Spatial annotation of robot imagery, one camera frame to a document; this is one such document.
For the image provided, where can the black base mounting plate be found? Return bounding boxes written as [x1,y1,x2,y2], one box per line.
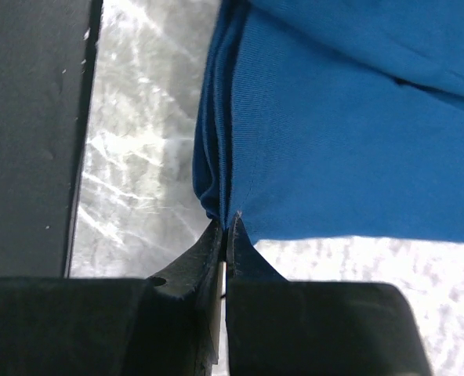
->
[0,0,102,277]

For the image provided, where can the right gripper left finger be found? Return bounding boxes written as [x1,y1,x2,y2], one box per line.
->
[0,222,223,375]

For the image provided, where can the blue t shirt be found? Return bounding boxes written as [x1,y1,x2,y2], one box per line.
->
[193,1,464,243]

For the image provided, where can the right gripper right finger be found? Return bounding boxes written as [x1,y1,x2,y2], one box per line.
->
[226,218,431,375]

